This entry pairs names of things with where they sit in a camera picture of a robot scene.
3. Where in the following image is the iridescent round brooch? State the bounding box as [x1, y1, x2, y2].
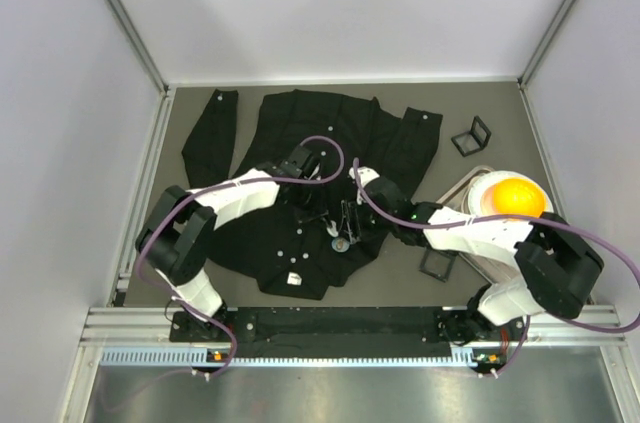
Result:
[326, 221, 339, 237]

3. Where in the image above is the black button-up shirt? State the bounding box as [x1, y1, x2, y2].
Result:
[182, 90, 443, 300]

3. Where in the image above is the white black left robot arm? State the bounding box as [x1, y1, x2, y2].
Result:
[134, 136, 345, 326]

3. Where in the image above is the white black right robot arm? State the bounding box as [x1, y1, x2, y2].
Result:
[349, 167, 604, 340]

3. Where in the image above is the round portrait brooch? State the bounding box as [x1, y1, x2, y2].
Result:
[331, 237, 350, 253]

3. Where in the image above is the black display box near tray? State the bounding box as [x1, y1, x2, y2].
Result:
[419, 248, 457, 283]

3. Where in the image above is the white bowl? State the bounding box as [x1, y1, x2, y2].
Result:
[466, 171, 554, 217]

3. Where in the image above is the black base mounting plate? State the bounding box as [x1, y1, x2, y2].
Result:
[168, 305, 506, 357]

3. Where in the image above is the open black display box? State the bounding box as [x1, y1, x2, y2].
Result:
[451, 115, 492, 157]

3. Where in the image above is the stainless steel tray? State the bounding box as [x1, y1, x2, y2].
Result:
[434, 164, 596, 317]

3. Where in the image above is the yellow bowl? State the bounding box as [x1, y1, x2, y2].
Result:
[492, 177, 546, 217]

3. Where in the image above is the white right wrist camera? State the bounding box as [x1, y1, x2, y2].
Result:
[348, 167, 380, 188]

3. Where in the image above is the aluminium frame rail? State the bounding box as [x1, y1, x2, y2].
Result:
[80, 305, 626, 369]

